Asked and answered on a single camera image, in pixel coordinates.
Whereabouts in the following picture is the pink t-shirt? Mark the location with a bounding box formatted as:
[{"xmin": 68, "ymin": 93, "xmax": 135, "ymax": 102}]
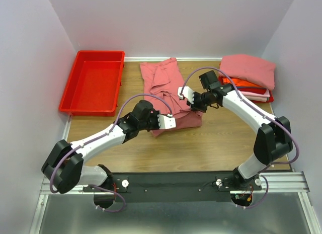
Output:
[{"xmin": 140, "ymin": 58, "xmax": 203, "ymax": 130}]

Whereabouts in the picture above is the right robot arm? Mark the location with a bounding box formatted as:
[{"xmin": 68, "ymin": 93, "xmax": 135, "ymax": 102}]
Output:
[{"xmin": 178, "ymin": 67, "xmax": 294, "ymax": 190}]

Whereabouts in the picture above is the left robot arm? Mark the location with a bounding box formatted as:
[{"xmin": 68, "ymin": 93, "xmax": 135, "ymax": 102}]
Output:
[{"xmin": 41, "ymin": 100, "xmax": 167, "ymax": 194}]

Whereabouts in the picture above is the folded pink shirt on stack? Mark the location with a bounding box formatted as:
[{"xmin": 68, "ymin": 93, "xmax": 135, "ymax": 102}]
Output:
[{"xmin": 220, "ymin": 54, "xmax": 276, "ymax": 90}]

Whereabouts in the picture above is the folded orange shirt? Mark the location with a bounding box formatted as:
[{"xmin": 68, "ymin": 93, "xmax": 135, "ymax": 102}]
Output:
[{"xmin": 219, "ymin": 76, "xmax": 263, "ymax": 88}]

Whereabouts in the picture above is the folded red shirt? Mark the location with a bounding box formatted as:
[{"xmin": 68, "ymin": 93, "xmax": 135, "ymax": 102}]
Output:
[
  {"xmin": 237, "ymin": 87, "xmax": 266, "ymax": 95},
  {"xmin": 253, "ymin": 91, "xmax": 274, "ymax": 103}
]

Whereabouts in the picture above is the folded light pink shirt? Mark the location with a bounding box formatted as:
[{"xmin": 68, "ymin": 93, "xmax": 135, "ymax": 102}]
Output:
[{"xmin": 241, "ymin": 90, "xmax": 270, "ymax": 102}]

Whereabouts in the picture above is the folded bottom red shirt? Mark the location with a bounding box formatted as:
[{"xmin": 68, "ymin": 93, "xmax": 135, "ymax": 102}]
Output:
[{"xmin": 253, "ymin": 91, "xmax": 274, "ymax": 103}]

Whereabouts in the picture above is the red plastic bin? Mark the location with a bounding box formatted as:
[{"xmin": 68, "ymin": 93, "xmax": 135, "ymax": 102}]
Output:
[{"xmin": 59, "ymin": 50, "xmax": 125, "ymax": 117}]

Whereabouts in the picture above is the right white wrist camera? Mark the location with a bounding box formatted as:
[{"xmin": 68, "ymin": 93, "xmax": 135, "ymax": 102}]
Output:
[{"xmin": 178, "ymin": 86, "xmax": 194, "ymax": 105}]

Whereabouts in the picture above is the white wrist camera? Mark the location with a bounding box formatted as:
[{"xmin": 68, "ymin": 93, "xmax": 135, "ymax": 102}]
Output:
[
  {"xmin": 157, "ymin": 114, "xmax": 176, "ymax": 130},
  {"xmin": 178, "ymin": 86, "xmax": 194, "ymax": 105}
]

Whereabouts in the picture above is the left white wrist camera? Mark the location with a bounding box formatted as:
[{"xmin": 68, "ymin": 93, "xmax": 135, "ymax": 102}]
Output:
[{"xmin": 157, "ymin": 114, "xmax": 176, "ymax": 130}]

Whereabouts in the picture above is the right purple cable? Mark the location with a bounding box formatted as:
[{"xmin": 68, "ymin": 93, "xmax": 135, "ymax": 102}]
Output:
[{"xmin": 181, "ymin": 66, "xmax": 300, "ymax": 209}]

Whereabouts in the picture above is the purple cable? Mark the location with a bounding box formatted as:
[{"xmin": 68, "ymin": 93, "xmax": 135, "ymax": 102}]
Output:
[
  {"xmin": 181, "ymin": 66, "xmax": 300, "ymax": 209},
  {"xmin": 49, "ymin": 93, "xmax": 174, "ymax": 213}
]

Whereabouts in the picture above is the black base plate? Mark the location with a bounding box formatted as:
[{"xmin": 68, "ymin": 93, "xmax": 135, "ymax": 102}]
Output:
[{"xmin": 83, "ymin": 171, "xmax": 262, "ymax": 204}]

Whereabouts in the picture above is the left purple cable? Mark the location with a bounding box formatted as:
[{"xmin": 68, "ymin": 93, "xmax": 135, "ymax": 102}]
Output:
[{"xmin": 49, "ymin": 93, "xmax": 174, "ymax": 213}]

